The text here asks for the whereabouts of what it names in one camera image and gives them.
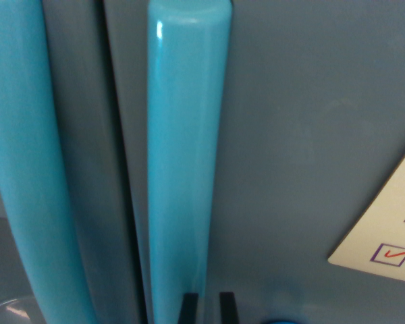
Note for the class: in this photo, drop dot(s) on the grey fridge door with logo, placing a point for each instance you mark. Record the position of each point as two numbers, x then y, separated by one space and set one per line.
290 118

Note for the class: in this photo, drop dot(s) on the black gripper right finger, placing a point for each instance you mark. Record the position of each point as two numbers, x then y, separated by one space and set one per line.
228 310

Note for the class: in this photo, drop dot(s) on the blue clip without card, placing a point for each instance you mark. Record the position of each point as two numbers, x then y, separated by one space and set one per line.
278 321

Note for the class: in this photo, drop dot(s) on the cream grocery checklist card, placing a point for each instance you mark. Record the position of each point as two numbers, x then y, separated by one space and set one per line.
391 219

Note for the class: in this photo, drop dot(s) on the grey fridge door with dispenser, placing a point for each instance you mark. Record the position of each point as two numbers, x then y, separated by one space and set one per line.
81 118

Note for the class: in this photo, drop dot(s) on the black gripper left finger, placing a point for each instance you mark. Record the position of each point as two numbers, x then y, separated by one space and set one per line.
189 310

